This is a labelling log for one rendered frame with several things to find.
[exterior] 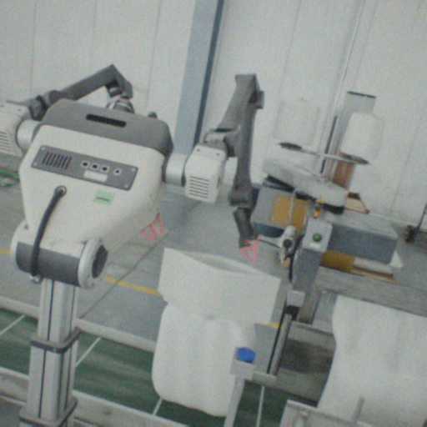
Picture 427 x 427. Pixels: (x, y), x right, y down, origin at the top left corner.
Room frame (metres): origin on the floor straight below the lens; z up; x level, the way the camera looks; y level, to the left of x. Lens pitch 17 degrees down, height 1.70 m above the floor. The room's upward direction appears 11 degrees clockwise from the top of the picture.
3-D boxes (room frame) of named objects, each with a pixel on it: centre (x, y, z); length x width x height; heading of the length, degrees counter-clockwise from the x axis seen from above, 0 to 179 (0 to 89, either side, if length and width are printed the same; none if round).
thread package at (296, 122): (1.72, -0.24, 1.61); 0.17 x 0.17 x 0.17
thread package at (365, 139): (1.68, -0.50, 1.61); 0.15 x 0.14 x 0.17; 82
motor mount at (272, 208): (1.77, -0.31, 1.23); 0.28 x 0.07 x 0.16; 82
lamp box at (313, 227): (1.33, -0.34, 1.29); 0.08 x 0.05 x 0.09; 82
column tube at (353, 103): (1.89, -0.51, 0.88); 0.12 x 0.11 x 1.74; 172
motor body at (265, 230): (1.86, -0.26, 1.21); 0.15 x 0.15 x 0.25
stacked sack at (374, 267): (4.46, -1.75, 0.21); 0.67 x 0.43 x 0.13; 172
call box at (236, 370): (1.25, -0.20, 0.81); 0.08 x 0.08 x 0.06; 82
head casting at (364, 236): (1.46, -0.47, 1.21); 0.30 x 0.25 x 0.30; 82
